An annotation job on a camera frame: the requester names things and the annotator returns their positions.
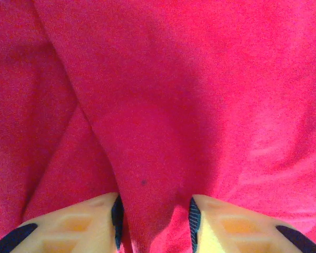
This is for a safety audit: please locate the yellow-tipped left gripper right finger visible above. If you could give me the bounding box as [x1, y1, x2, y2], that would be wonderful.
[188, 194, 316, 253]

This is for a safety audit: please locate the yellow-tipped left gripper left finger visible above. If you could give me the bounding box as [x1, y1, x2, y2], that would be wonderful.
[0, 192, 125, 253]

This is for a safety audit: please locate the red t-shirt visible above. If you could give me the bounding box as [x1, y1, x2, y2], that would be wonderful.
[0, 0, 316, 253]

